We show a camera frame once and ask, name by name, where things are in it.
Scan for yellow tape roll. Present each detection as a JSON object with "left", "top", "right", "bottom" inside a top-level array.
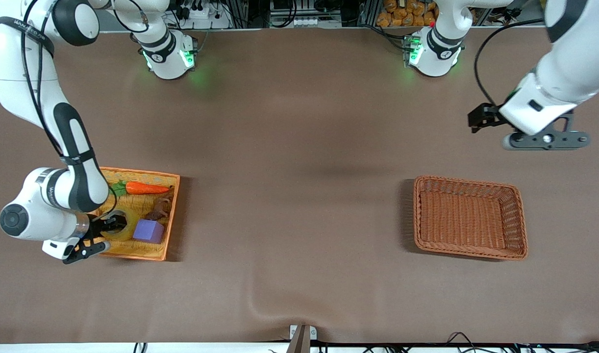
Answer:
[{"left": 100, "top": 206, "right": 139, "bottom": 242}]

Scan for orange flat woven tray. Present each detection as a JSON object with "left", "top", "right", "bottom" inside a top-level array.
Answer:
[{"left": 86, "top": 167, "right": 180, "bottom": 261}]

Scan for purple cube block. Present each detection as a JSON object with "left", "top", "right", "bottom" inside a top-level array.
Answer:
[{"left": 132, "top": 219, "right": 165, "bottom": 244}]

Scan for orange toy carrot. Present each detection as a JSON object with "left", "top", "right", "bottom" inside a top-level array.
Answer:
[{"left": 111, "top": 180, "right": 171, "bottom": 197}]

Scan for brown toy figurine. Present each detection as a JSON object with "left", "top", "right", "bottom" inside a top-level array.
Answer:
[{"left": 145, "top": 194, "right": 174, "bottom": 221}]

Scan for brown wicker basket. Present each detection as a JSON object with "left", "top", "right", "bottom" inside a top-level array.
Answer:
[{"left": 413, "top": 176, "right": 528, "bottom": 260}]

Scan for bag of orange bread toys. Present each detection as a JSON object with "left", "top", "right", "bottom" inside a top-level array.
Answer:
[{"left": 376, "top": 0, "right": 440, "bottom": 27}]

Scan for brown table cloth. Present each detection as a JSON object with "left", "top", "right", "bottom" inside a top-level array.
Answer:
[{"left": 0, "top": 27, "right": 599, "bottom": 344}]

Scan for white power strip with plugs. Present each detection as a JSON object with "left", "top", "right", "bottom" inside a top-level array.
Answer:
[{"left": 175, "top": 0, "right": 231, "bottom": 29}]

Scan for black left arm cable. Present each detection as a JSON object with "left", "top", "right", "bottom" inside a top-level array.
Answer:
[{"left": 474, "top": 19, "right": 545, "bottom": 106}]

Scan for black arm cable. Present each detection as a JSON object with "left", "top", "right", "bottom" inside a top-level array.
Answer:
[
  {"left": 474, "top": 19, "right": 545, "bottom": 106},
  {"left": 21, "top": 0, "right": 120, "bottom": 221}
]

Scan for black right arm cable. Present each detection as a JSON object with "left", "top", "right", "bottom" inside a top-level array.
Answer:
[{"left": 21, "top": 0, "right": 120, "bottom": 221}]

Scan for grey metal camera bracket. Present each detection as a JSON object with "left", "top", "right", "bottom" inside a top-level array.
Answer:
[{"left": 289, "top": 325, "right": 317, "bottom": 353}]

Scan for black floor cables bundle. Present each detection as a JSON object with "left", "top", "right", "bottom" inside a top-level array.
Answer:
[{"left": 319, "top": 332, "right": 599, "bottom": 353}]

